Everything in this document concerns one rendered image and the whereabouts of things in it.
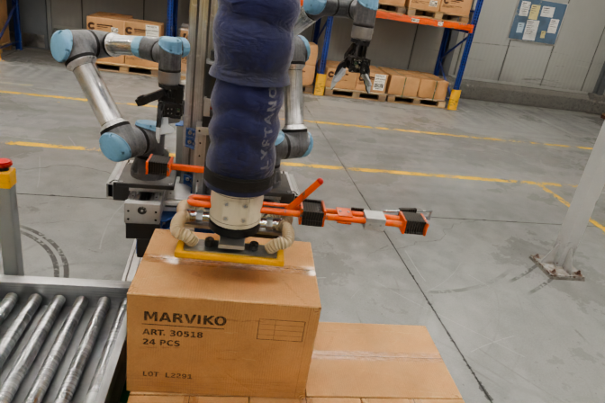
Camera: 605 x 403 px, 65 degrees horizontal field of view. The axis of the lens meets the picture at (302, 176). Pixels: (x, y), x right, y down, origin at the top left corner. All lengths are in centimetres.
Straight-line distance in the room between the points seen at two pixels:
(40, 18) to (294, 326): 925
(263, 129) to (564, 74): 1158
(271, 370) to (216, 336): 23
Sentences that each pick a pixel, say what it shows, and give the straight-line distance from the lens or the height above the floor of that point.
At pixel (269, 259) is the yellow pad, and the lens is 150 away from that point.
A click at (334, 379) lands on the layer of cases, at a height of 54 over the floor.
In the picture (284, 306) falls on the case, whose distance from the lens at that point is 154.
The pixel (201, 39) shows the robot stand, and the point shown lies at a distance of 206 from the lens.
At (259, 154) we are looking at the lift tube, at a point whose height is 139.
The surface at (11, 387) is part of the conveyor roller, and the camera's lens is 191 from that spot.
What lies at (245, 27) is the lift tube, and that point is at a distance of 130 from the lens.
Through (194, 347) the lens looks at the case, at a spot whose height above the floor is 75.
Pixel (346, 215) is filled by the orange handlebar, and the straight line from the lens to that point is 157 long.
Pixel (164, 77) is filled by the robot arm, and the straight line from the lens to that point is 169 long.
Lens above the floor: 188
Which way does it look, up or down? 22 degrees down
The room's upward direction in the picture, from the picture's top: 9 degrees clockwise
